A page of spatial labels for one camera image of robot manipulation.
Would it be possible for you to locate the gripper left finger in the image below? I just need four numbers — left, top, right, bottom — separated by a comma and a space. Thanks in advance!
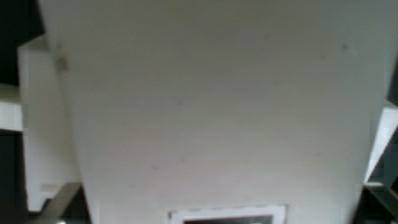
33, 183, 89, 224

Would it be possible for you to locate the white cabinet body box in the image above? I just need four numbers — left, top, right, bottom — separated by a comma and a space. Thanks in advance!
18, 37, 81, 212

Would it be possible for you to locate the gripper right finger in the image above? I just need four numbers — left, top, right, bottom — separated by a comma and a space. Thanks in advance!
363, 182, 398, 224

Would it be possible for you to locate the white cabinet top block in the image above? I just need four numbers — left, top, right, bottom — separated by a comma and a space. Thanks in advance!
40, 0, 398, 224

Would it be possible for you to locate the white U-shaped frame fence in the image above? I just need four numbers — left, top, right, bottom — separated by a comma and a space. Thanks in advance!
0, 83, 26, 133

